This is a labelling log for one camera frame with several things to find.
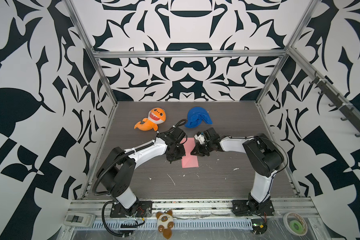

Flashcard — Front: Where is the white switch box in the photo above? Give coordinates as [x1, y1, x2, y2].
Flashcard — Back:
[63, 212, 96, 228]

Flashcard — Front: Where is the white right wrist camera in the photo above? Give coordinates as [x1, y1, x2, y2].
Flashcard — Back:
[194, 132, 206, 145]

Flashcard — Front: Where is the orange shark plush toy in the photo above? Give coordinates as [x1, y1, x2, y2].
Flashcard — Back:
[134, 108, 167, 131]

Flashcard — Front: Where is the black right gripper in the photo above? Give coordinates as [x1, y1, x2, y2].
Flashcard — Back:
[190, 141, 214, 156]

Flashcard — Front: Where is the pink paper sheet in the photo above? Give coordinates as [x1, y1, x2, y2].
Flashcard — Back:
[182, 138, 199, 169]

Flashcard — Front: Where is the black hook rail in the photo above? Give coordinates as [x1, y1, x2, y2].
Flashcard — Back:
[308, 71, 360, 139]

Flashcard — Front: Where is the brown white plush toy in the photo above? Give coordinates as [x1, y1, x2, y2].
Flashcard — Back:
[156, 210, 175, 240]

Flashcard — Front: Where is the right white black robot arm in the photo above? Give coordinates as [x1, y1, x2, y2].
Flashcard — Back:
[191, 128, 285, 217]

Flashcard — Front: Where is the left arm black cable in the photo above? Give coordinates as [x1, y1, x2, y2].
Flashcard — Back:
[101, 200, 146, 238]

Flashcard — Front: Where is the small electronics board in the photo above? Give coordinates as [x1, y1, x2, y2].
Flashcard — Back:
[251, 219, 268, 236]

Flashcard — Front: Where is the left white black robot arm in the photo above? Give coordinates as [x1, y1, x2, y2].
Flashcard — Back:
[92, 127, 188, 216]

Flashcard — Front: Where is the blue cloth cap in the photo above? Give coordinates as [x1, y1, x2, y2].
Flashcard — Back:
[185, 107, 213, 129]

